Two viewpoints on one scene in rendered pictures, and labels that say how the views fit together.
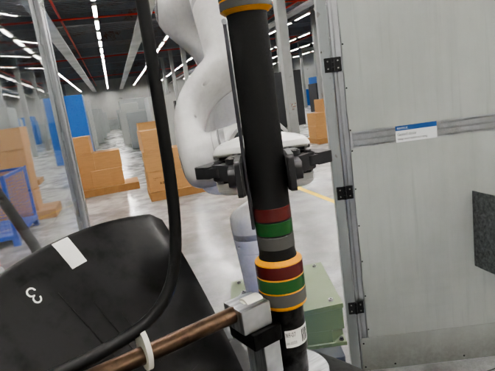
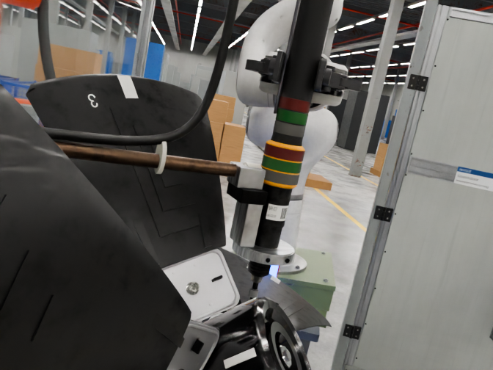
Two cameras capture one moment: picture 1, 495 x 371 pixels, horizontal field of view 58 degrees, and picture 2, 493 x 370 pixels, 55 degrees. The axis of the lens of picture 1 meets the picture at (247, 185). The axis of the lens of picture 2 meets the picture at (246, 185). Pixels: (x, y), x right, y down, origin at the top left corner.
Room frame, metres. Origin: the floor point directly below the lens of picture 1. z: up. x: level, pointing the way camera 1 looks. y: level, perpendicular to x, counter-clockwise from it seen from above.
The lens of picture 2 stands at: (-0.13, -0.04, 1.46)
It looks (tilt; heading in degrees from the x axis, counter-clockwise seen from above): 11 degrees down; 6
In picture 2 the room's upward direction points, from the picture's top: 12 degrees clockwise
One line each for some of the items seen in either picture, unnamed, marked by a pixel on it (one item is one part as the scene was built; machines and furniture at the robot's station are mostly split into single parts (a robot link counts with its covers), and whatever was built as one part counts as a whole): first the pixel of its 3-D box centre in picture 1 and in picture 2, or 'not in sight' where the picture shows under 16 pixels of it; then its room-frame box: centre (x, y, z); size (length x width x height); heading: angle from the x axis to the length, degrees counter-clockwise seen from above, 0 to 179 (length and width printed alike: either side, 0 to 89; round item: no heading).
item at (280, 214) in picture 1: (272, 210); (294, 104); (0.38, -0.02, 1.45); 0.03 x 0.03 x 0.01
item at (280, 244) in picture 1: (275, 238); (289, 128); (0.38, -0.02, 1.43); 0.03 x 0.03 x 0.01
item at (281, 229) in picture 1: (273, 224); (291, 117); (0.38, -0.02, 1.44); 0.03 x 0.03 x 0.01
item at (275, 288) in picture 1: (281, 278); (282, 163); (0.38, -0.02, 1.39); 0.04 x 0.04 x 0.01
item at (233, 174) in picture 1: (227, 175); (270, 66); (0.40, 0.02, 1.49); 0.07 x 0.03 x 0.03; 178
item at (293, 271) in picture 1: (278, 265); (284, 151); (0.38, -0.02, 1.40); 0.04 x 0.04 x 0.01
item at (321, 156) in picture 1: (297, 157); (332, 81); (0.45, -0.05, 1.49); 0.08 x 0.06 x 0.01; 58
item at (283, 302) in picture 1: (282, 291); (279, 175); (0.38, -0.02, 1.37); 0.04 x 0.04 x 0.01
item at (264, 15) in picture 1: (263, 140); (307, 44); (0.38, -0.02, 1.52); 0.03 x 0.03 x 0.21
